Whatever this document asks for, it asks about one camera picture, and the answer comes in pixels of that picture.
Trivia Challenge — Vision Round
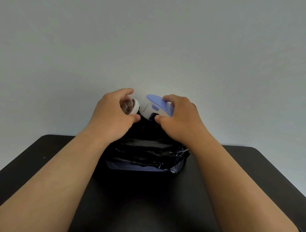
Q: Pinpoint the person's left hand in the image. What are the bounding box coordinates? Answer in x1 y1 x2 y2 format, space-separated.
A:
87 88 141 144

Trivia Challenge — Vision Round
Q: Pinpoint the person's right hand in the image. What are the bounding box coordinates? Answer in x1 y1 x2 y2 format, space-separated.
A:
154 94 212 145

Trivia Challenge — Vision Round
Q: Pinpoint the white lint shaver head cap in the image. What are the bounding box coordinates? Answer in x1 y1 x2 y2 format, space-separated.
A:
121 98 140 116

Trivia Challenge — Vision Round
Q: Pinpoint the white blue lint shaver body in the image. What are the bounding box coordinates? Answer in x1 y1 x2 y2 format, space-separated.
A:
140 94 175 121

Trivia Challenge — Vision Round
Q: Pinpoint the person's right forearm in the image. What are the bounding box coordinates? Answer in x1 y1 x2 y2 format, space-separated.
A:
188 133 300 232

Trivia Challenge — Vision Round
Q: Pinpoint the person's left forearm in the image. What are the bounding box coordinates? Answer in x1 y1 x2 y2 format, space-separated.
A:
0 127 113 232

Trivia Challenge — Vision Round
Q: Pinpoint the black plastic bin bag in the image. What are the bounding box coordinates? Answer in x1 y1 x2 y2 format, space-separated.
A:
105 117 191 174

